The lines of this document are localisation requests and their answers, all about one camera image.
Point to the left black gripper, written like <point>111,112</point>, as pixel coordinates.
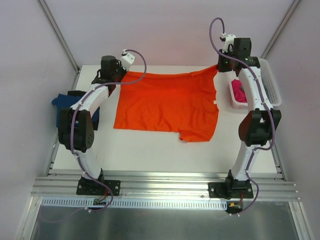
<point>119,75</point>

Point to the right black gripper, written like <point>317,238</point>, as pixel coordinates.
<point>224,66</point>

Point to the orange t shirt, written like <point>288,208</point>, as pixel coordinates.
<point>179,103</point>

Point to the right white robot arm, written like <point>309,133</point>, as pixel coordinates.
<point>259,125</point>

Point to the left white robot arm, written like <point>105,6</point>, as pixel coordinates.
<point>76,128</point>

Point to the pink t shirt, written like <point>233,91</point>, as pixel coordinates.
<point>239,96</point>

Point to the white plastic basket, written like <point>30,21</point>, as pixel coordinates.
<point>269,84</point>

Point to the blue folded t shirt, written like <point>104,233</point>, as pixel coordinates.
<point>60,102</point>

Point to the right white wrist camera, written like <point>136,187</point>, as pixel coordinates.
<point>228,41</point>

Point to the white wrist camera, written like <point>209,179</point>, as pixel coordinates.
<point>127,59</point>
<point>228,41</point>

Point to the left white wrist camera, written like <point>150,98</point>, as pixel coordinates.
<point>127,59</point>

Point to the right aluminium frame post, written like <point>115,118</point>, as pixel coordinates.
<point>281,27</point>

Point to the aluminium frame post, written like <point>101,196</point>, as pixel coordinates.
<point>281,27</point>
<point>59,35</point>

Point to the left aluminium frame post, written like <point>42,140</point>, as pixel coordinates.
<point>59,35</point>

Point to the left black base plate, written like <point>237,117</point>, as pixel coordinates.
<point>86,187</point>

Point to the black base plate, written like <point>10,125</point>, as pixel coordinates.
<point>237,190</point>
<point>86,187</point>

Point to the white slotted cable duct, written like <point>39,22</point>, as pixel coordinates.
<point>130,203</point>

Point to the aluminium extrusion rail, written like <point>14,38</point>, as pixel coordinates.
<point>165,185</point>

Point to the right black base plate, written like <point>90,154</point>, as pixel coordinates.
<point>237,190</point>

